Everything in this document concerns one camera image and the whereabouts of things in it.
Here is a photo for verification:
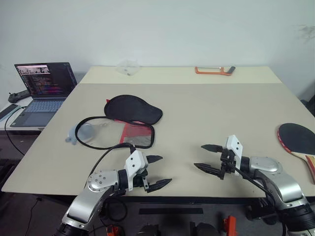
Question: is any grey open laptop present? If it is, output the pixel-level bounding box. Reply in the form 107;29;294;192
11;61;78;128

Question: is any orange black device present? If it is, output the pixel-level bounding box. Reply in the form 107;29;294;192
105;224;122;236
222;215;238;236

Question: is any black red mesh paddle case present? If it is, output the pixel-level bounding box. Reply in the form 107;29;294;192
75;94;163;150

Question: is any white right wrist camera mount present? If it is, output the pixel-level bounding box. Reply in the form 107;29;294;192
225;134;244;177

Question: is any black handheld controller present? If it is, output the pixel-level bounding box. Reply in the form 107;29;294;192
8;89;32;104

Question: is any black smartphone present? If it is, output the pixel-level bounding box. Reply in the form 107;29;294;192
0;103;20;121

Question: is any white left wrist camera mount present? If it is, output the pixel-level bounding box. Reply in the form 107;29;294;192
125;149;149;191

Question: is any black red table tennis paddle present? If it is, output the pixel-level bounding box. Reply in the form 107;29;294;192
276;122;315;185

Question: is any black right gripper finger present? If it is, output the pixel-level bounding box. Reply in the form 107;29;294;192
193;162;221;176
200;144;223;153

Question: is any clear plastic bag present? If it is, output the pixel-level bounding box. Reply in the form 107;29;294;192
116;59;141;77

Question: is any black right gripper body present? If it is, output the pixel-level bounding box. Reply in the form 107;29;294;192
218;147;239;181

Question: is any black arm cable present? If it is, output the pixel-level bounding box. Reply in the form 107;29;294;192
90;142;137;222
233;167;287;236

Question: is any light blue zipper pull charm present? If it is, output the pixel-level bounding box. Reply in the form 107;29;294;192
64;122;96;145

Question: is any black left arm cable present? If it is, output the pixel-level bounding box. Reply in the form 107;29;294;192
90;142;137;222

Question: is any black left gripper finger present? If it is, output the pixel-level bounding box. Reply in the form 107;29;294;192
147;155;163;166
147;178;173;193

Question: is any orange hacksaw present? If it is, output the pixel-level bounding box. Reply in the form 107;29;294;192
194;65;236;78

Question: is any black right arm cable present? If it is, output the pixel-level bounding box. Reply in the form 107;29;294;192
233;167;287;236

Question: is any dark rounded shape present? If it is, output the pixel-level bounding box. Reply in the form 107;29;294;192
136;223;161;236
189;222;220;236

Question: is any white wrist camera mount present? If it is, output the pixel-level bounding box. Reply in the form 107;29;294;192
225;134;244;177
125;149;149;191

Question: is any white side table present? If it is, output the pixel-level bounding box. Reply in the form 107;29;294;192
0;94;50;135

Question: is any black laptop cable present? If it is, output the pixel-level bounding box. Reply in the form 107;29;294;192
4;105;28;156

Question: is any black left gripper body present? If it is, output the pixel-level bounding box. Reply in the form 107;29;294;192
132;169;150;194

